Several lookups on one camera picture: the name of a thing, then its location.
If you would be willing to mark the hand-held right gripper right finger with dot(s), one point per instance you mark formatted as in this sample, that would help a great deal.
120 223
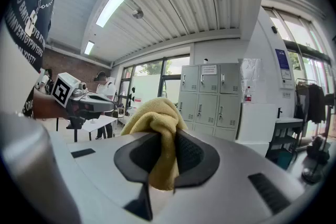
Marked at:
194 160

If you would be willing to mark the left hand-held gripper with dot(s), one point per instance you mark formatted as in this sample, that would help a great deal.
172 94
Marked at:
63 89

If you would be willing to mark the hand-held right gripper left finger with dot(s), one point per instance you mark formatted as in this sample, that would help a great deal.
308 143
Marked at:
136 162

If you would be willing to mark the yellow cloth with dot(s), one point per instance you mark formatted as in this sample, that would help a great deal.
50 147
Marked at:
157 115

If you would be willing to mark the grey metal locker door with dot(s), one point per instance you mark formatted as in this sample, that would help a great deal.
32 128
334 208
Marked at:
207 108

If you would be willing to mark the grey metal locker cabinet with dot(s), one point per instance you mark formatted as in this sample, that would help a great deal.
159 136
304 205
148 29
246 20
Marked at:
228 112

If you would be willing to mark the person's left forearm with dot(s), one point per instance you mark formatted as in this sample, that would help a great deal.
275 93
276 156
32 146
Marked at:
46 107

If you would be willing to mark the short ceiling light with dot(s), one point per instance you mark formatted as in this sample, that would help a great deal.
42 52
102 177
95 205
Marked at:
89 47

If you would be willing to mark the white table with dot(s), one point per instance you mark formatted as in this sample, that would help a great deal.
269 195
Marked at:
102 122

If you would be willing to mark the clear bottle red label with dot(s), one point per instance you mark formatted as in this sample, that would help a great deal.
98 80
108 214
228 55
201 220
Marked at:
248 95

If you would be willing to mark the black printed t-shirt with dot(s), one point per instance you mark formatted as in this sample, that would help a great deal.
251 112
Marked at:
23 8

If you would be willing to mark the white paper notice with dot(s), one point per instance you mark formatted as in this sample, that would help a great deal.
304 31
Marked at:
209 70

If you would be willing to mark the teal bin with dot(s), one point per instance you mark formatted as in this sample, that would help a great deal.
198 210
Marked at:
286 160

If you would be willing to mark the long ceiling light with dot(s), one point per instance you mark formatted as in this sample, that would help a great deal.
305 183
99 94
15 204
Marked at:
115 2

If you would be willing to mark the round ceiling fixture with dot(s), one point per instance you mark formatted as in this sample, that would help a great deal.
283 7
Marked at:
137 13

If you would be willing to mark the white poster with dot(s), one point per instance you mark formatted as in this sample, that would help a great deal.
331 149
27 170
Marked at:
287 78

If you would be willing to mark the black bag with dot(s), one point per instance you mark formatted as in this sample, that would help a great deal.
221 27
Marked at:
320 149

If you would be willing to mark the rack of dark clothes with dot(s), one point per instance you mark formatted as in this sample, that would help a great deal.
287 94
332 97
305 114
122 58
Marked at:
315 102

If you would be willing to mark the blue poster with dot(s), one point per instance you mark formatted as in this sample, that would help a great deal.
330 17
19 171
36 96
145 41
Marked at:
282 59

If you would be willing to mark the large bright window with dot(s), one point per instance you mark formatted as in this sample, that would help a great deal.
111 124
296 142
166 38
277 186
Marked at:
304 31

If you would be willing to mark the black window frame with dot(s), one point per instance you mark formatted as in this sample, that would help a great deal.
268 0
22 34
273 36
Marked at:
162 73

